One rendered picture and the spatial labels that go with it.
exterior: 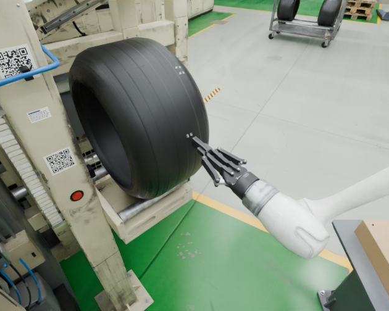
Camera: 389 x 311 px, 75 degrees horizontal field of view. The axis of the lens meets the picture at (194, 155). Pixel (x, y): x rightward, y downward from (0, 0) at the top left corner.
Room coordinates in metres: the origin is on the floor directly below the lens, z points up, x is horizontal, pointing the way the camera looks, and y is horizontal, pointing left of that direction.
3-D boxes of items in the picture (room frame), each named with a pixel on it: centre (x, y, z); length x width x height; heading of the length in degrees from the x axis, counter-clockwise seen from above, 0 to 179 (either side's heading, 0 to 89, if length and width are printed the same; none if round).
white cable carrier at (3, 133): (0.53, 0.49, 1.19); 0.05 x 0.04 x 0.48; 42
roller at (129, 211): (0.69, 0.17, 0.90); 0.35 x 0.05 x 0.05; 132
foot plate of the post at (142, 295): (0.61, 0.44, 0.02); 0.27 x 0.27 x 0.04; 42
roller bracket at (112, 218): (0.68, 0.40, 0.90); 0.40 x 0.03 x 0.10; 42
